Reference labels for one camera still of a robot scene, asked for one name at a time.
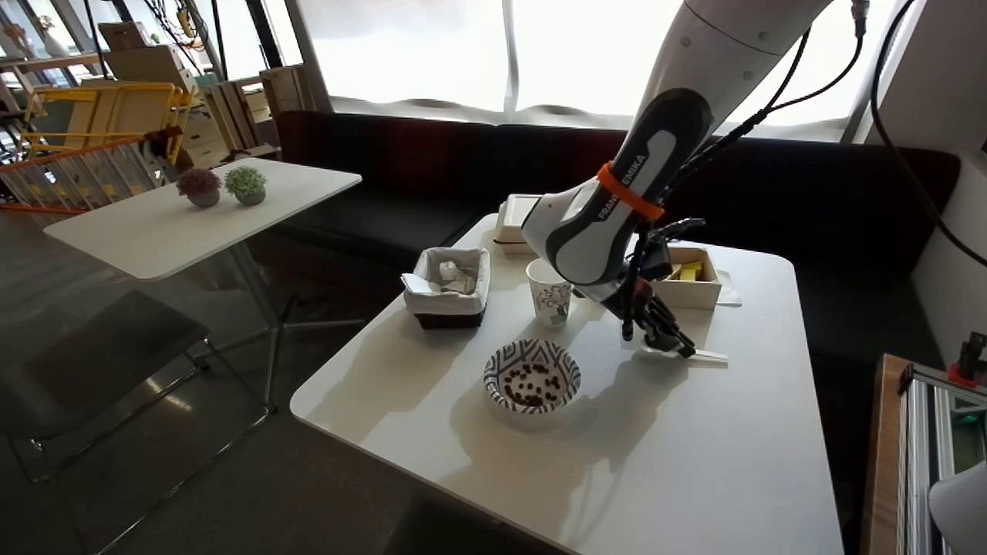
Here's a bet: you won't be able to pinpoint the black white patterned bowl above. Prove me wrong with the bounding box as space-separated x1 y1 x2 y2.
482 336 584 420

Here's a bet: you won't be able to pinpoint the white clamshell takeout box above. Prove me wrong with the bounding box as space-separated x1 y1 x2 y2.
491 193 548 255

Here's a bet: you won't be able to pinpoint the light wooden box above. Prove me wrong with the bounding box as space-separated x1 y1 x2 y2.
650 244 728 312

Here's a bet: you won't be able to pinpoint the black metal chair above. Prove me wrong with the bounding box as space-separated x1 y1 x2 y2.
0 289 279 489

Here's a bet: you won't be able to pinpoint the dark upholstered bench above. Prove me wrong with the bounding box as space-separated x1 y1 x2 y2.
272 108 966 555

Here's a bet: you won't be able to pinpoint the red black clamp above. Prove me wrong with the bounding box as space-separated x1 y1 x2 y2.
944 328 987 391

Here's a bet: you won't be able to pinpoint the aluminium profile frame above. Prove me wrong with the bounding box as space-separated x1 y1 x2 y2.
897 360 987 555

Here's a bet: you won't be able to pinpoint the stacked wooden crates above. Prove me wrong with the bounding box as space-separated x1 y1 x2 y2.
193 62 317 168

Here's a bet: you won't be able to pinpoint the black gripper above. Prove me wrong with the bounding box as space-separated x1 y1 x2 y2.
616 224 703 360

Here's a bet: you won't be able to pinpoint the thick black cable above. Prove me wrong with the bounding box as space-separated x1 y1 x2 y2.
868 0 987 272

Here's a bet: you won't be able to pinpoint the white square dish black base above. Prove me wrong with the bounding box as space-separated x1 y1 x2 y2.
398 244 492 330

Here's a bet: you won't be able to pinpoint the large bright window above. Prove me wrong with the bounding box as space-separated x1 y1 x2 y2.
285 0 927 148

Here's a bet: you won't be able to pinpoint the purple ball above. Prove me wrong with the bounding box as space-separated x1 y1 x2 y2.
172 168 225 212

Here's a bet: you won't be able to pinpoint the patterned paper cup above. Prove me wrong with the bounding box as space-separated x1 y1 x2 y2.
523 255 578 330

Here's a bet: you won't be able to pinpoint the orange strap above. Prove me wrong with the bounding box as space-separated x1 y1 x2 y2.
592 161 668 229

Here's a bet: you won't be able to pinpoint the white side table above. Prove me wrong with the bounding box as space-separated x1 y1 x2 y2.
40 151 367 413

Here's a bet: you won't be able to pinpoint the green ball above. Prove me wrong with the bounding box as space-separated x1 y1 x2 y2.
223 163 272 209

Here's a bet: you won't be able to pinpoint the yellow metal frame cart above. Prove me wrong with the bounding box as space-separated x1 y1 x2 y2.
14 76 197 170

